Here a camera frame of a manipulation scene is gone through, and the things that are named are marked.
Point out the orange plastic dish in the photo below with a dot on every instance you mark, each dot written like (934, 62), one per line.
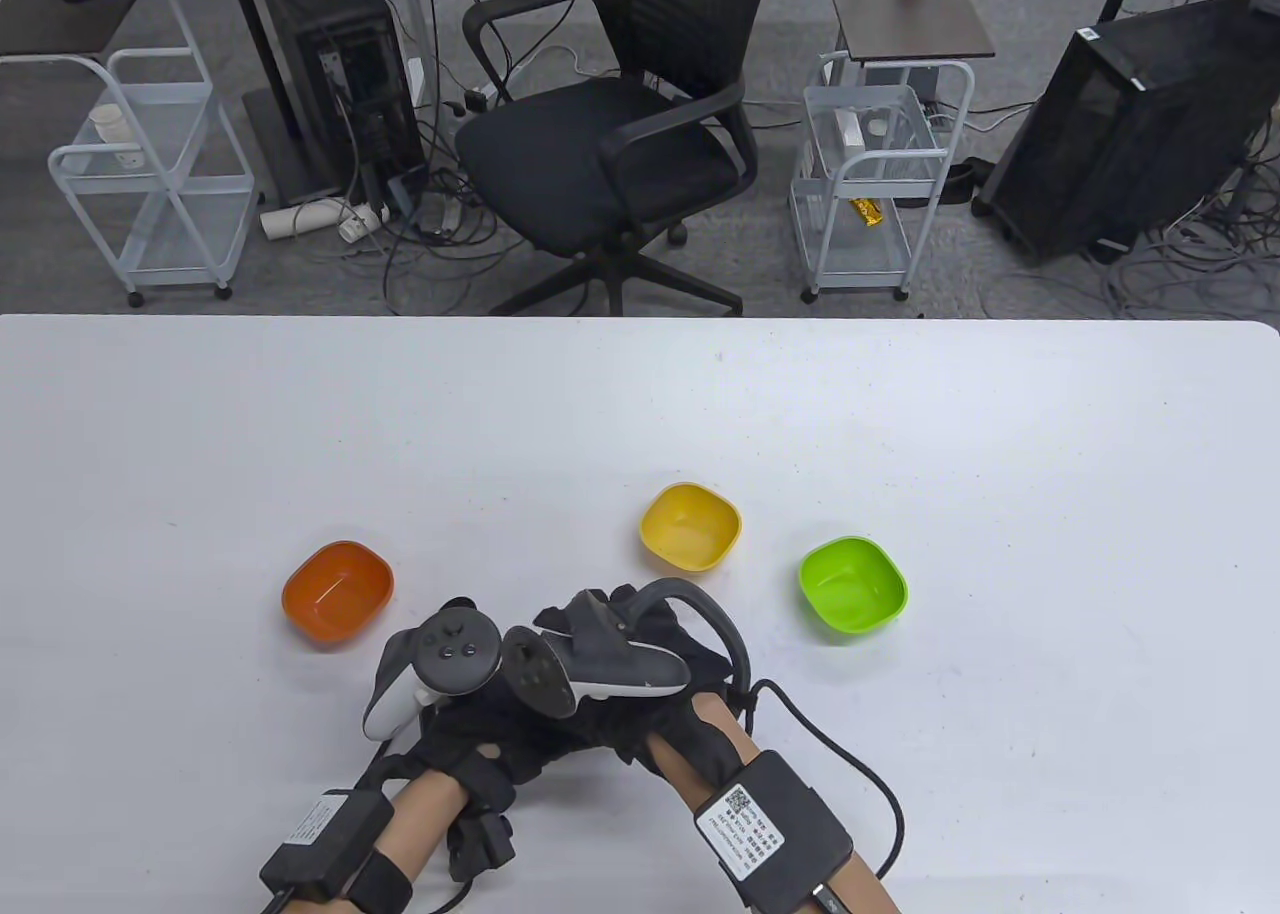
(335, 594)

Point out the person's right hand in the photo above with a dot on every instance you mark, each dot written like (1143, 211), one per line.
(700, 724)

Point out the white rolled tube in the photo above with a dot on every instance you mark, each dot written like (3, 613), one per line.
(300, 218)

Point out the black computer tower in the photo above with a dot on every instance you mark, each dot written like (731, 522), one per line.
(1120, 134)
(330, 14)

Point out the black office chair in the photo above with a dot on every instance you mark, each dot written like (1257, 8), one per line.
(590, 154)

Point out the black grey tracking controller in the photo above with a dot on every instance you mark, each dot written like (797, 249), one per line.
(610, 654)
(455, 644)

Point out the yellow plastic dish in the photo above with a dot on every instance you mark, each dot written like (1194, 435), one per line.
(690, 524)

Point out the person's left forearm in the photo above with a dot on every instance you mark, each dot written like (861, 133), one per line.
(420, 824)

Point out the person's right forearm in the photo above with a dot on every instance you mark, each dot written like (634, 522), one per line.
(685, 769)

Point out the brown wooden side table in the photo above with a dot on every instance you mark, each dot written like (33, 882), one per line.
(910, 14)

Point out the gold snack packet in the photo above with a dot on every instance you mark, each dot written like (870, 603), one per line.
(868, 212)

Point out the dark desk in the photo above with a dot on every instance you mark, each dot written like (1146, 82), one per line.
(50, 29)

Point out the person's left hand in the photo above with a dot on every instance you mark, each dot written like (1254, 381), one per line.
(480, 744)

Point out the green plastic dish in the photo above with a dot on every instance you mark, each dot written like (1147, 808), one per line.
(850, 584)

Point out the black wrist sensor box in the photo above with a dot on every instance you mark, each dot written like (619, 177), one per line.
(320, 844)
(790, 844)

